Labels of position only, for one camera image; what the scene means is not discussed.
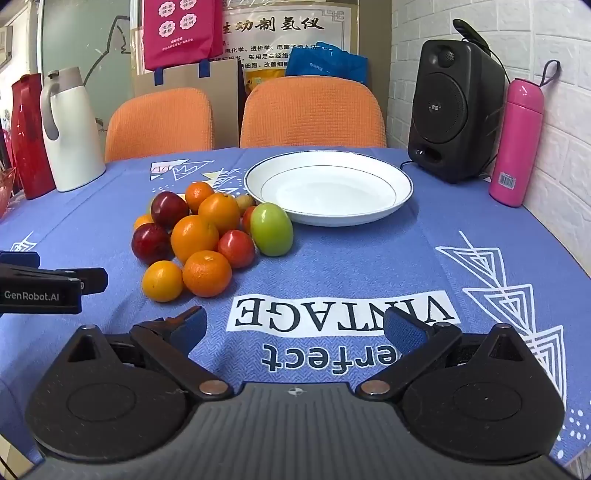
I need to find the yellow orange citrus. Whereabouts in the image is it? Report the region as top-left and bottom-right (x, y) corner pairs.
(141, 260), (184, 302)

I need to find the magenta tote bag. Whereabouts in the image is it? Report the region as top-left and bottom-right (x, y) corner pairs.
(141, 0), (225, 72)

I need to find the white plate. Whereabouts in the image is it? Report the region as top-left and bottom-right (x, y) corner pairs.
(244, 151), (414, 227)

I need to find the brown paper bag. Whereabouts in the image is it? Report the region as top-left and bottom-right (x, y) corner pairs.
(133, 58), (242, 148)

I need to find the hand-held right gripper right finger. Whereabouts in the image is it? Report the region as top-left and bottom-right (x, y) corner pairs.
(358, 307), (536, 400)

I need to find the black microphone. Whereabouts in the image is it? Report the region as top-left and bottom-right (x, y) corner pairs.
(452, 18), (491, 56)

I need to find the bright red plum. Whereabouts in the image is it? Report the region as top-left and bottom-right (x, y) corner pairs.
(218, 230), (256, 269)

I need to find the dark orange mandarin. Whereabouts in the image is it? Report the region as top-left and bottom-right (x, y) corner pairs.
(182, 250), (232, 298)

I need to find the red pitcher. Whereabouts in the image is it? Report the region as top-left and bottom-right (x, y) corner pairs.
(9, 74), (57, 200)

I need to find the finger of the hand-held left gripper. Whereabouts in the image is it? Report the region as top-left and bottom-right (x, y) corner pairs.
(55, 268), (109, 296)
(0, 251), (41, 269)

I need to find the black speaker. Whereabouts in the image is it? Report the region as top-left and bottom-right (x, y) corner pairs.
(407, 39), (506, 184)

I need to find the large orange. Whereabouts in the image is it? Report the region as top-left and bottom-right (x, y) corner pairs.
(171, 215), (220, 265)

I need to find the blue printed tablecloth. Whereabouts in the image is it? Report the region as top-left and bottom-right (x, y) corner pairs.
(0, 147), (591, 467)

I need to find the yellow packet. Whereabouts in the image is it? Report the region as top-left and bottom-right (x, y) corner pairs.
(242, 62), (289, 100)

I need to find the wall poster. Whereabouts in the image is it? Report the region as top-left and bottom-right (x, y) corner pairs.
(221, 0), (360, 70)

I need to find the dark red plum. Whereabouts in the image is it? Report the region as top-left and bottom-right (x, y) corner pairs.
(150, 191), (190, 228)
(131, 223), (175, 265)

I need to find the white thermos jug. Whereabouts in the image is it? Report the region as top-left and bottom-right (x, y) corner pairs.
(39, 67), (107, 193)

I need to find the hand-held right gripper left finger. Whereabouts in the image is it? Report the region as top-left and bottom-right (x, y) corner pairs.
(60, 305), (233, 400)

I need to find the orange chair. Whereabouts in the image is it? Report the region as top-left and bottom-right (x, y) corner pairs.
(105, 88), (217, 163)
(239, 76), (387, 148)

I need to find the pink bottle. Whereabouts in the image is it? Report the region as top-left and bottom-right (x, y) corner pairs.
(488, 60), (561, 208)

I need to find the large green plum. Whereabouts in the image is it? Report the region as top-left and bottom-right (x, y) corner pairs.
(250, 202), (294, 257)

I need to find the blue plastic bag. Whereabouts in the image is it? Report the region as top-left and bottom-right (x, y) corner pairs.
(285, 41), (369, 86)

